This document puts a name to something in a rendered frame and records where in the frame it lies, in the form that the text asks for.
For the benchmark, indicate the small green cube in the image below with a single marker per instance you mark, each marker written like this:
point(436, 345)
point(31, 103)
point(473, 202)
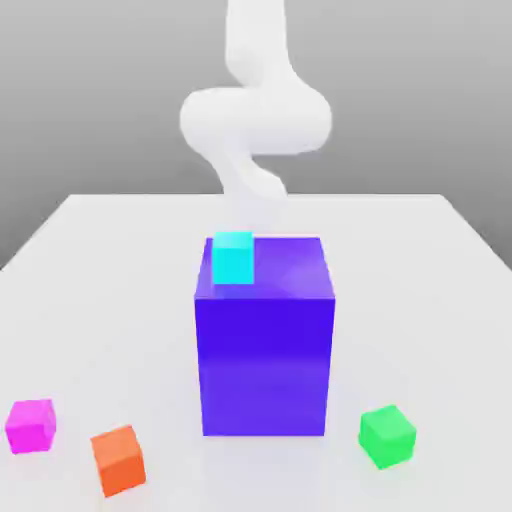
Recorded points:
point(386, 438)

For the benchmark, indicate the large purple box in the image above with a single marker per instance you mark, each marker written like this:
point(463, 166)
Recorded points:
point(264, 352)

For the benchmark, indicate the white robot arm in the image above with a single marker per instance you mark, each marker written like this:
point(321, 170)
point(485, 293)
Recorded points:
point(256, 120)

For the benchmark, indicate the small magenta cube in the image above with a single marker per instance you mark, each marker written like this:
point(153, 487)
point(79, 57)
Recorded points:
point(30, 428)

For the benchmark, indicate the small orange cube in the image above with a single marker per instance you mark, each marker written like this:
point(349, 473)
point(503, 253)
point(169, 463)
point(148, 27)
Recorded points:
point(119, 462)

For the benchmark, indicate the small cyan cube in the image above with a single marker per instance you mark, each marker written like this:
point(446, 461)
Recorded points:
point(233, 260)

